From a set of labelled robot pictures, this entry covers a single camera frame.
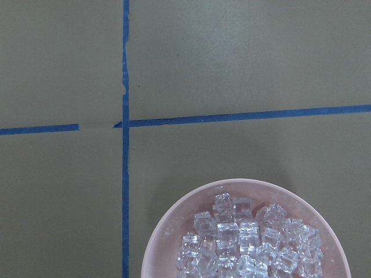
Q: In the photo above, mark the pile of clear ice cubes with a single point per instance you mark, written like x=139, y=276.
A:
x=230, y=240

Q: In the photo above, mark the pink bowl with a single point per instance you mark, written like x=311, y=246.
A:
x=162, y=247

